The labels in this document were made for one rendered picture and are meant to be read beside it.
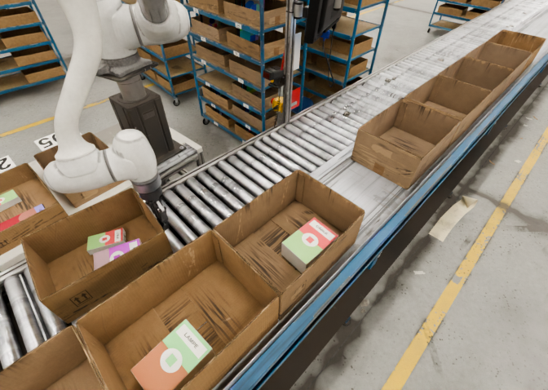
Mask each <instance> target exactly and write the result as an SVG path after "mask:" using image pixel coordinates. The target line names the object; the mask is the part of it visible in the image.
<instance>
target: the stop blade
mask: <svg viewBox="0 0 548 390"><path fill-rule="evenodd" d="M19 276H20V280H21V281H22V284H23V286H24V289H25V292H26V294H27V296H28V298H29V302H30V304H31V306H32V309H33V312H34V314H35V317H36V318H37V321H38V324H39V326H40V329H41V331H42V334H43V337H44V339H45V341H46V340H48V339H49V338H50V336H49V333H48V331H47V328H46V326H45V323H44V321H43V319H42V315H41V313H40V312H39V309H38V306H37V304H36V302H35V299H34V297H33V294H32V291H31V290H30V288H29V284H28V282H27V280H26V278H25V277H23V276H22V275H21V274H20V275H19Z"/></svg>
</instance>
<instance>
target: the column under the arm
mask: <svg viewBox="0 0 548 390"><path fill-rule="evenodd" d="M144 89H145V91H146V96H145V97H144V98H143V99H141V100H136V101H125V100H124V99H123V98H122V94H121V92H120V93H117V94H115V95H111V96H109V101H110V103H111V105H112V107H113V111H114V113H115V115H116V117H117V120H118V122H119V125H120V127H121V129H122V130H125V129H135V130H138V131H141V132H142V133H143V134H144V135H145V137H146V138H147V140H148V142H149V143H150V145H151V146H152V150H153V152H154V153H155V156H156V159H157V166H158V165H160V164H161V163H163V162H165V161H166V160H168V159H170V158H172V157H173V156H175V155H177V154H178V153H181V152H183V151H184V150H185V149H187V148H186V147H184V146H183V145H182V144H180V143H178V142H177V141H175V140H173V139H172V136H171V133H170V128H169V125H168V121H167V118H166V113H165V110H164V107H163V104H162V101H161V97H160V95H158V94H157V93H156V92H154V91H151V90H149V89H148V88H146V87H145V86H144Z"/></svg>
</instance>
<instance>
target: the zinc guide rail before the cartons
mask: <svg viewBox="0 0 548 390"><path fill-rule="evenodd" d="M547 9H548V4H547V5H545V6H544V7H543V8H542V9H540V10H539V11H537V12H536V13H534V14H533V15H531V16H530V17H528V18H527V19H526V20H525V21H523V22H522V23H521V24H519V25H517V26H516V27H515V28H513V29H512V30H511V31H515V32H518V31H519V30H521V29H522V28H523V27H524V26H525V25H527V24H528V23H530V22H531V21H532V20H534V19H535V18H537V17H538V16H539V15H540V14H541V13H543V12H544V11H546V10H547ZM354 144H355V142H354V143H353V144H351V145H350V146H348V147H347V148H345V149H344V150H343V151H342V152H340V153H339V154H337V155H336V156H334V157H333V158H331V159H330V160H328V161H327V162H326V163H325V164H323V165H322V166H320V167H319V168H317V169H316V170H315V171H313V172H312V173H311V174H310V176H311V177H313V178H315V179H317V180H318V181H319V180H320V179H322V178H323V177H325V176H326V175H327V174H329V173H330V172H331V171H332V170H334V169H335V168H336V167H338V166H339V165H341V164H342V163H343V162H345V161H346V160H347V159H348V158H349V157H351V155H352V151H353V148H354Z"/></svg>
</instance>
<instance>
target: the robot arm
mask: <svg viewBox="0 0 548 390"><path fill-rule="evenodd" d="M56 1H57V2H58V3H59V5H60V7H61V9H62V11H63V13H64V14H65V16H66V18H67V20H68V22H69V24H70V26H71V29H72V31H73V54H72V58H71V61H70V64H69V67H68V72H67V74H66V78H65V80H64V85H63V88H62V91H61V93H60V98H59V101H58V104H57V107H56V111H55V119H54V129H55V137H56V141H57V144H58V152H57V153H56V155H55V161H53V162H50V163H49V164H48V165H47V166H46V168H45V169H44V173H43V178H44V180H45V182H46V184H47V185H48V186H49V187H50V188H51V189H52V190H54V191H56V192H58V193H80V192H85V191H89V190H93V189H96V188H101V187H103V186H106V185H108V184H111V183H114V182H117V181H121V180H129V181H130V182H131V183H132V185H133V188H134V190H135V191H136V192H137V193H139V196H140V197H141V198H142V199H143V200H145V201H147V202H148V204H149V206H150V208H151V210H152V212H153V214H155V216H156V217H157V220H158V222H159V223H160V225H161V226H162V227H163V229H164V230H165V231H166V230H167V229H168V228H169V227H170V226H169V224H168V222H167V220H168V216H167V213H166V207H165V206H163V205H162V202H161V198H160V196H161V194H162V188H161V178H160V176H159V173H158V169H157V159H156V156H155V153H154V152H153V150H152V146H151V145H150V143H149V142H148V140H147V138H146V137H145V135H144V134H143V133H142V132H141V131H138V130H135V129H125V130H122V131H119V132H118V133H116V134H115V136H114V138H113V146H112V147H110V148H107V149H104V150H100V151H99V150H98V149H97V148H96V147H95V145H94V144H90V143H88V142H86V141H85V140H84V139H83V138H82V136H81V134H80V132H79V128H78V123H79V118H80V116H81V113H82V110H83V107H84V105H85V103H86V99H87V96H88V95H89V92H90V90H91V86H92V84H93V81H94V80H95V75H103V74H106V73H109V74H112V75H115V76H116V77H118V78H120V77H123V76H125V75H127V74H128V73H131V72H133V71H135V70H137V69H140V68H142V67H144V66H146V65H150V64H151V63H152V61H151V60H150V59H144V58H141V57H140V56H139V53H138V51H137V48H138V47H141V46H154V45H161V44H167V43H172V42H177V41H179V40H181V39H183V38H185V37H186V36H187V35H188V33H189V31H190V20H189V16H188V12H187V9H186V8H185V7H184V6H183V5H182V4H181V3H179V2H176V1H175V0H137V2H136V4H130V5H128V4H123V3H122V1H121V0H56ZM100 61H101V62H102V63H100Z"/></svg>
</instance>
